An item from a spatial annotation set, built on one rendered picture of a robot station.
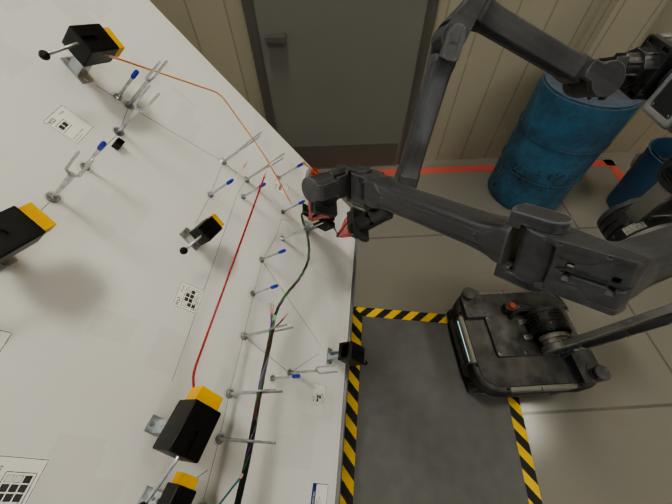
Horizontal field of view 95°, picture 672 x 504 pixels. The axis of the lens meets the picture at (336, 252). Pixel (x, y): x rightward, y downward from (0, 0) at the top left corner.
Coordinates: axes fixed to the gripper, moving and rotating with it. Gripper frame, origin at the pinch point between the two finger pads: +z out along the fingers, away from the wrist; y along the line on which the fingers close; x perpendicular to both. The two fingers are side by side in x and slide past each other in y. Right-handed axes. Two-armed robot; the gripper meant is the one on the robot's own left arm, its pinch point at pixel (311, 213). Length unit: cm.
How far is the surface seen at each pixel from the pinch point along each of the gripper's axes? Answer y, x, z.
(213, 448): 54, -22, -2
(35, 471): 53, -44, -12
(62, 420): 47, -43, -11
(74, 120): 2, -51, -15
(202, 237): 18.2, -28.4, -11.9
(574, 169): -75, 190, -2
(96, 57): -7, -48, -22
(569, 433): 75, 155, 34
